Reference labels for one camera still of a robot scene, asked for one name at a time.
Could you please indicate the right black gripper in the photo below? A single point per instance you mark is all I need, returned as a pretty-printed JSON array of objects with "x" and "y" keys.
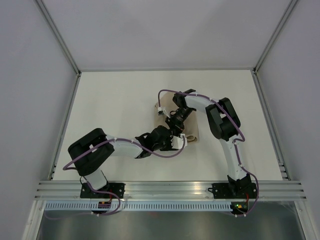
[{"x": 172, "y": 124}]

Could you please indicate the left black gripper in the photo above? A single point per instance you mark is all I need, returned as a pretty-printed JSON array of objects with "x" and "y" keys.
[{"x": 169, "y": 147}]

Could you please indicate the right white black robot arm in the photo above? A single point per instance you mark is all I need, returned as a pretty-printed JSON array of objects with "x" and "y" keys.
[{"x": 224, "y": 124}]

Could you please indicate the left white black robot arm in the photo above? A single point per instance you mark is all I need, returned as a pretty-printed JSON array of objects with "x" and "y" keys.
[{"x": 92, "y": 150}]

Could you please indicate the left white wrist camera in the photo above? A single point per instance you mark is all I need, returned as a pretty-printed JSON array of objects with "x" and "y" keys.
[{"x": 179, "y": 142}]

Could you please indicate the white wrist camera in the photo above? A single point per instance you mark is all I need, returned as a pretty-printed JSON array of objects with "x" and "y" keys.
[
  {"x": 161, "y": 111},
  {"x": 179, "y": 142}
]

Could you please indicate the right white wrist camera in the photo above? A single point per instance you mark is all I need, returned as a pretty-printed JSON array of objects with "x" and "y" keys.
[{"x": 161, "y": 111}]

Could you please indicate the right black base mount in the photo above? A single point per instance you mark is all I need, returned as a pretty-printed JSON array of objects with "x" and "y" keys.
[{"x": 230, "y": 191}]

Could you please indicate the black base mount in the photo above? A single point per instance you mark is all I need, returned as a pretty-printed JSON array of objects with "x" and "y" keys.
[
  {"x": 230, "y": 191},
  {"x": 111, "y": 190}
]

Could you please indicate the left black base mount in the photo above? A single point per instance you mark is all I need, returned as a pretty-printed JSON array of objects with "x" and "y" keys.
[{"x": 111, "y": 190}]

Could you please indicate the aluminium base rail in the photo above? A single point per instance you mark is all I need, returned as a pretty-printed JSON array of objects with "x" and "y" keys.
[{"x": 279, "y": 190}]

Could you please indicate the right aluminium frame post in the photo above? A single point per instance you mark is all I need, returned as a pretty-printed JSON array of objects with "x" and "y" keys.
[{"x": 276, "y": 33}]

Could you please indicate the aluminium frame post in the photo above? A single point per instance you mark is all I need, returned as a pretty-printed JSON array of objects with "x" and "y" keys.
[
  {"x": 57, "y": 35},
  {"x": 276, "y": 33}
]

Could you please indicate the white slotted cable duct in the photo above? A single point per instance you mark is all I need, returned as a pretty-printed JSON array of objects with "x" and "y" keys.
[{"x": 154, "y": 206}]

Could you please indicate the left aluminium frame post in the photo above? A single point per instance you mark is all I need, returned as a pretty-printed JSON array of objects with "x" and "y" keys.
[{"x": 57, "y": 35}]

